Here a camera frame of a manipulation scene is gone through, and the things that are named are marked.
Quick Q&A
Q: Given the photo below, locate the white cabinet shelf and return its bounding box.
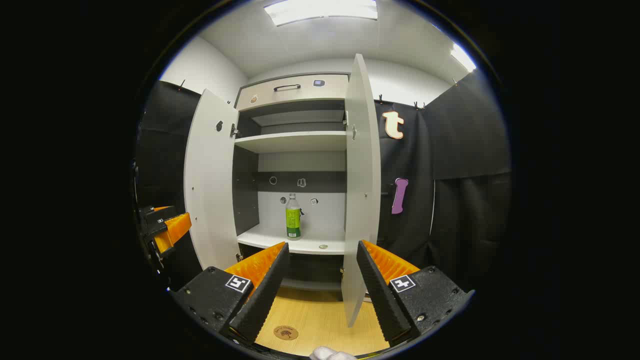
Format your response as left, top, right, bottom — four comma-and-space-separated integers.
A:
237, 223, 347, 256
234, 131, 347, 154

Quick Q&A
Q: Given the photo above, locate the large ceiling light panel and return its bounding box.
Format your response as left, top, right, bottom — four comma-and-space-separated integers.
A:
264, 0, 378, 27

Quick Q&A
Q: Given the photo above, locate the green label plastic bottle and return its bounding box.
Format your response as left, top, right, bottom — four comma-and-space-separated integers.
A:
285, 193, 302, 241

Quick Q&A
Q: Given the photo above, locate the grey cabinet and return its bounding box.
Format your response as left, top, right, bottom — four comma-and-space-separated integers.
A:
184, 54, 382, 328

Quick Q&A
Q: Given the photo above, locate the grey cabinet drawer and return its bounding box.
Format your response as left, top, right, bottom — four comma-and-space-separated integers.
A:
235, 74, 350, 112

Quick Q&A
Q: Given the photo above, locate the black backdrop cloth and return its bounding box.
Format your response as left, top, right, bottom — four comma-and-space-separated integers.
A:
135, 70, 512, 296

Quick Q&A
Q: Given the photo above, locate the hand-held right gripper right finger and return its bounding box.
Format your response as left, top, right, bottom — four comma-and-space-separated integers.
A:
356, 239, 476, 346

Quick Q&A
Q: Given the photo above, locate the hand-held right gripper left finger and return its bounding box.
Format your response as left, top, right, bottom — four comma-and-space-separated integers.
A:
170, 241, 291, 346

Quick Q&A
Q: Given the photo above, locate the grey cabinet door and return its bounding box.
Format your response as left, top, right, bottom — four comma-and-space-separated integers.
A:
184, 89, 241, 271
341, 54, 382, 328

